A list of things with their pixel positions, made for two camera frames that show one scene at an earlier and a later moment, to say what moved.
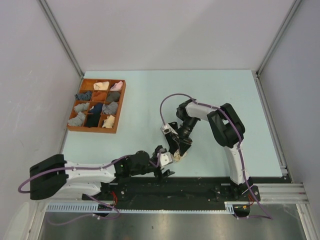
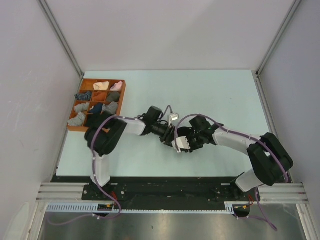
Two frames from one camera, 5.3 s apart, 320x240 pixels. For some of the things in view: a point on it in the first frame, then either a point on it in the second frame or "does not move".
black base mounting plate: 171,190 does not move
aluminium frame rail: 281,193 does not move
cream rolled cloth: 101,86 does not move
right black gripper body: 186,129 -> 195,141
